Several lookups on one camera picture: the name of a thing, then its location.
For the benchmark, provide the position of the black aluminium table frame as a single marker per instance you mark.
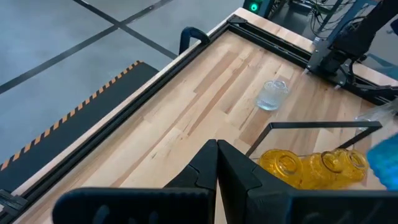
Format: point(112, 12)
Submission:
point(109, 124)

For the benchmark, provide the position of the small clear ribbed glass vase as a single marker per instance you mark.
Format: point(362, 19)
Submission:
point(272, 96)

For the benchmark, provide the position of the amber ribbed glass vase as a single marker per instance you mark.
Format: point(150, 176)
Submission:
point(317, 174)
point(354, 168)

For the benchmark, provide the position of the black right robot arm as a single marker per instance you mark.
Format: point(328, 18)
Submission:
point(351, 40)

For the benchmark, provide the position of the teal glass vase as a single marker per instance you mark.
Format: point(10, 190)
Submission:
point(385, 161)

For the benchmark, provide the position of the amber diamond-pattern glass jar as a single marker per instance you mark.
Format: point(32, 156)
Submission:
point(280, 165)

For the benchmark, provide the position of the black hazard-striped floor mat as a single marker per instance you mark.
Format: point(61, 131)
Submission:
point(77, 124)

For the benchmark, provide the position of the black box with green light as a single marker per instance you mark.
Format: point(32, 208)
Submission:
point(253, 7)

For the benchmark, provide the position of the black metal stand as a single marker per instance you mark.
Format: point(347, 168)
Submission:
point(345, 20)

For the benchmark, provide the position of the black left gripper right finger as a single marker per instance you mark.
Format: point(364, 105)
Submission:
point(264, 205)

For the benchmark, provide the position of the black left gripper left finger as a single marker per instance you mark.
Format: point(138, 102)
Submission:
point(186, 205)

